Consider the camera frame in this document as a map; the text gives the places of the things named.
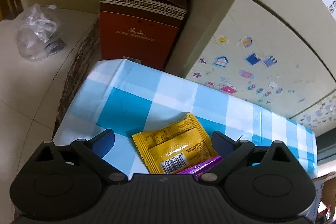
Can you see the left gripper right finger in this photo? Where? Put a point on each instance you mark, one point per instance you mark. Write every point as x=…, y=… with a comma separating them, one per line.
x=232, y=154

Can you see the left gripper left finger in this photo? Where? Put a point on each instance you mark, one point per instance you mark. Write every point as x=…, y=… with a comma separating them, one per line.
x=89, y=155

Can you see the purple noodle snack bag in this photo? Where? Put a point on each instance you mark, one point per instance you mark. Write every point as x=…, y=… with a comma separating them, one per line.
x=202, y=167

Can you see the yellow snack packet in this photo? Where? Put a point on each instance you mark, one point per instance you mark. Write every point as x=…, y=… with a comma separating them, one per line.
x=176, y=147

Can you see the cardboard milk box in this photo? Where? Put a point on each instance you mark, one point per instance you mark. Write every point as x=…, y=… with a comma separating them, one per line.
x=323, y=208

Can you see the clear plastic bag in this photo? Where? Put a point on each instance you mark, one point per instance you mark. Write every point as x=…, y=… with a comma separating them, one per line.
x=39, y=33

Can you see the cream cabinet with stickers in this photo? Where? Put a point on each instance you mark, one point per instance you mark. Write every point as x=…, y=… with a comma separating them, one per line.
x=278, y=54

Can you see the red brown carton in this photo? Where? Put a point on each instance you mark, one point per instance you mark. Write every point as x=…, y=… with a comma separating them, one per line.
x=140, y=30

